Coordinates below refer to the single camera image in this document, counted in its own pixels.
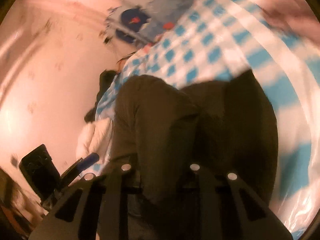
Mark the dark olive puffer jacket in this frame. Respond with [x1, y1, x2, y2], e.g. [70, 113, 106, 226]
[110, 70, 278, 239]

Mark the white folded puffer garment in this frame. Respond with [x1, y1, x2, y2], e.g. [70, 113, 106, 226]
[76, 118, 113, 165]

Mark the blue white checkered bed cover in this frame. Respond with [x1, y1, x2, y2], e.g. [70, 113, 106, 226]
[95, 0, 319, 239]

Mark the whale pattern curtain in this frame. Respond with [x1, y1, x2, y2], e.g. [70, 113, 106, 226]
[105, 0, 195, 47]

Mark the pink puffer jacket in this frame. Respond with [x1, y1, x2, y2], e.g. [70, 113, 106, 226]
[260, 0, 319, 35]

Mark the black garment by wall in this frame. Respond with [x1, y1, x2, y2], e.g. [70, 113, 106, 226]
[84, 70, 117, 123]

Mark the black charging cable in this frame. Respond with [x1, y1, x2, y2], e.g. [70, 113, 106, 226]
[116, 51, 137, 67]

